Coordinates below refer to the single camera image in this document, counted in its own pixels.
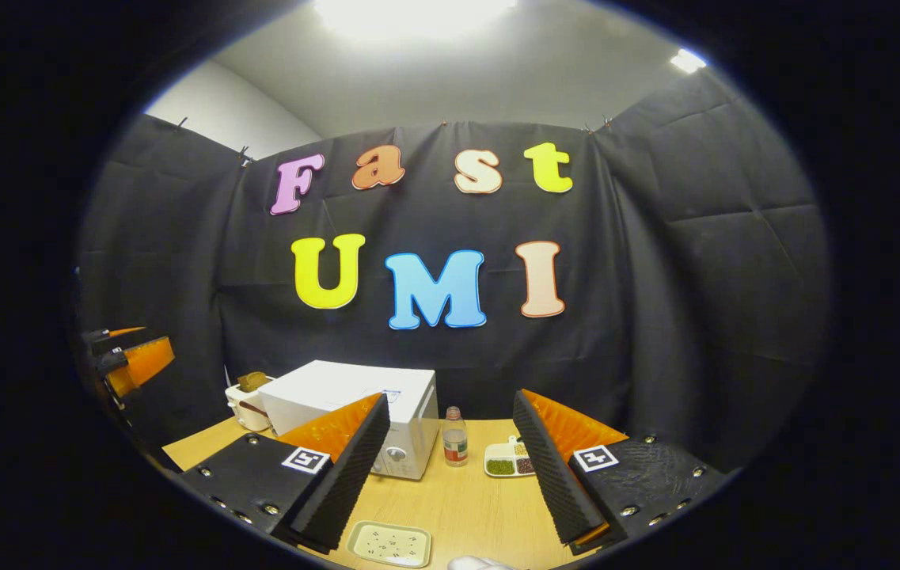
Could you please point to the white divided dish with beans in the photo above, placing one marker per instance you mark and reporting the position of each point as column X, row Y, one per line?
column 505, row 463

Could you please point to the clear bottle with red label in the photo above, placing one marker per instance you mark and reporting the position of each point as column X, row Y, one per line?
column 454, row 447

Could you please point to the pale green square tray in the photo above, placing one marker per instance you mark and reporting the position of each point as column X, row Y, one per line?
column 390, row 545

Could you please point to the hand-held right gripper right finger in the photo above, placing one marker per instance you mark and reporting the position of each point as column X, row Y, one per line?
column 552, row 475

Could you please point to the brown bread slice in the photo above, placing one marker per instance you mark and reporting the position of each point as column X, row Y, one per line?
column 253, row 381

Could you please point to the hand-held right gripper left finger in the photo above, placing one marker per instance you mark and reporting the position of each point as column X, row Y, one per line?
column 355, row 475

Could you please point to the white microwave oven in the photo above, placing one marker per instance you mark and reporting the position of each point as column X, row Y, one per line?
column 339, row 388

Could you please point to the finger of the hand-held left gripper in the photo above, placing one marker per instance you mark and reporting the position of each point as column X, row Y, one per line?
column 113, row 334
column 145, row 362

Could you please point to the large ceiling light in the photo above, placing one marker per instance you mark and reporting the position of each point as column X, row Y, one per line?
column 410, row 16

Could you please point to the white toaster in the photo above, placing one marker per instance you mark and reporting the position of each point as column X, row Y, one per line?
column 248, row 412

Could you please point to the small ceiling light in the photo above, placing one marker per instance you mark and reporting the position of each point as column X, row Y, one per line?
column 689, row 60

